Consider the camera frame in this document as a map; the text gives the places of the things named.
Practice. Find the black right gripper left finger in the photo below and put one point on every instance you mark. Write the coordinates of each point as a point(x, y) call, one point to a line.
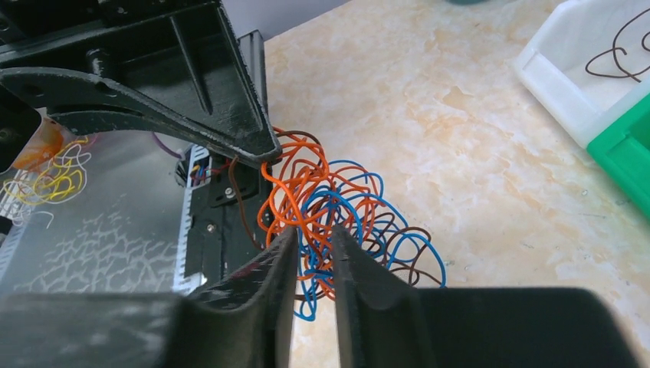
point(242, 321)

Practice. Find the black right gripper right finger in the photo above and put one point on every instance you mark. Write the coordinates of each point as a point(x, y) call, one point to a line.
point(384, 322)

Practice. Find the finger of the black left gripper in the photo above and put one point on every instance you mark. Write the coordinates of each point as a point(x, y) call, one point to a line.
point(87, 103)
point(182, 53)

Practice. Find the green plastic bin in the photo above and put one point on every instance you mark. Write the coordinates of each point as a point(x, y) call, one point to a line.
point(622, 150)

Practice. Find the white plastic bin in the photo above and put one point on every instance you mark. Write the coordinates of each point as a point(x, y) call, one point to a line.
point(588, 64)

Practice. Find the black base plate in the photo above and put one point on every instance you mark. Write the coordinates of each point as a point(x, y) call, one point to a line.
point(225, 233)

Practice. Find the white slotted cable duct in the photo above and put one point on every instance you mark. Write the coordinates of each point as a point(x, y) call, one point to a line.
point(182, 284)

